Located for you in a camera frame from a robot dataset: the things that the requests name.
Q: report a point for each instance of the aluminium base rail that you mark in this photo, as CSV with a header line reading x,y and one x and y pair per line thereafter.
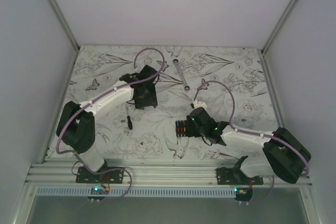
x,y
144,172

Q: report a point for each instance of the black fuse box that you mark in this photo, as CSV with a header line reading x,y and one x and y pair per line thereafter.
x,y
182,133

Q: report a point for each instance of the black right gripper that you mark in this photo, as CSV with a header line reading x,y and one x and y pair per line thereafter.
x,y
190,130

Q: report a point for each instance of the white slotted cable duct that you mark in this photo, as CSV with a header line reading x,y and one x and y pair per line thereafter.
x,y
95,191

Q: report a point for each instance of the aluminium frame post left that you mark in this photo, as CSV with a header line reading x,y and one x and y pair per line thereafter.
x,y
64,24

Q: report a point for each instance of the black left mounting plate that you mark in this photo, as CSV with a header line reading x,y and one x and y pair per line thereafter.
x,y
85,177

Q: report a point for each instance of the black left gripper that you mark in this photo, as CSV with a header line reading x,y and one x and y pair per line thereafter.
x,y
151,101

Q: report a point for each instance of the silver ratchet wrench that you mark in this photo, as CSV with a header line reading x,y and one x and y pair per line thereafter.
x,y
179,71

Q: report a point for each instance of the aluminium frame post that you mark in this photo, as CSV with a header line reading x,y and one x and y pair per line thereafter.
x,y
64,24
281,22

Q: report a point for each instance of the black handled screwdriver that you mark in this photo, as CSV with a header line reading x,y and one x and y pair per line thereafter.
x,y
129,122

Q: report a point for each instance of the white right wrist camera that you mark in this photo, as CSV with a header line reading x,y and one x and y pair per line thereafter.
x,y
198,104

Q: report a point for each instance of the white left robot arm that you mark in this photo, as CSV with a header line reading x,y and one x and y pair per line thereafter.
x,y
76,129

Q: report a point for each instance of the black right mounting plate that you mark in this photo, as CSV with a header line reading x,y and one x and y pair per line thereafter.
x,y
230,176

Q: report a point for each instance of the clear plastic fuse cover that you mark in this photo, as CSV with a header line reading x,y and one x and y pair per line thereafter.
x,y
149,108

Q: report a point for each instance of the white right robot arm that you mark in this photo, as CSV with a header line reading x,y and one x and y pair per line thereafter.
x,y
276,153

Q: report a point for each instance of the aluminium frame post right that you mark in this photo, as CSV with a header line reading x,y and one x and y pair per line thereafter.
x,y
281,22

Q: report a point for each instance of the black mounting plate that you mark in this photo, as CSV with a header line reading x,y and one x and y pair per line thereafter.
x,y
230,176
85,177

